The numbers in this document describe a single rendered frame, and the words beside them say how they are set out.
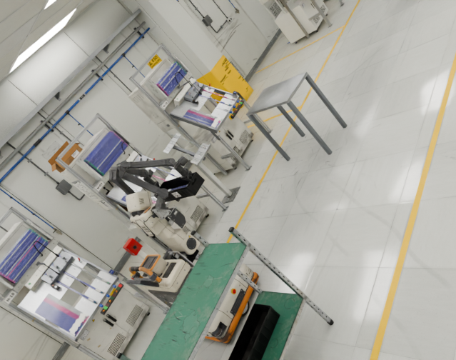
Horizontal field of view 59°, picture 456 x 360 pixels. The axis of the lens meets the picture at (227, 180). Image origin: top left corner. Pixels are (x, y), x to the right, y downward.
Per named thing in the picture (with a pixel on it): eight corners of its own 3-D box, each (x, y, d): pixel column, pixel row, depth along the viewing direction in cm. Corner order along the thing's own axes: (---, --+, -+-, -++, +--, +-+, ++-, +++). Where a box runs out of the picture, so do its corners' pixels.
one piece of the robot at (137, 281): (168, 288, 322) (143, 284, 309) (147, 286, 349) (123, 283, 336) (170, 273, 325) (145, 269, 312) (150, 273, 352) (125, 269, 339)
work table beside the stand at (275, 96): (330, 154, 435) (287, 100, 404) (287, 161, 493) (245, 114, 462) (347, 125, 453) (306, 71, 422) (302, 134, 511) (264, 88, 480)
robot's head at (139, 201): (138, 210, 324) (135, 192, 325) (127, 213, 340) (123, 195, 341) (153, 207, 333) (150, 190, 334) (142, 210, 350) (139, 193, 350)
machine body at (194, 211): (212, 211, 539) (180, 181, 514) (185, 256, 504) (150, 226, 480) (185, 216, 589) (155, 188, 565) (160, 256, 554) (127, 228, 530)
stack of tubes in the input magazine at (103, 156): (128, 144, 493) (111, 129, 483) (103, 175, 468) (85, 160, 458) (124, 147, 503) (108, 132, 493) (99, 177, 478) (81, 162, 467)
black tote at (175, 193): (162, 203, 383) (153, 196, 379) (171, 189, 392) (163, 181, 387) (195, 195, 339) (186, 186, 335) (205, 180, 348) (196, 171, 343)
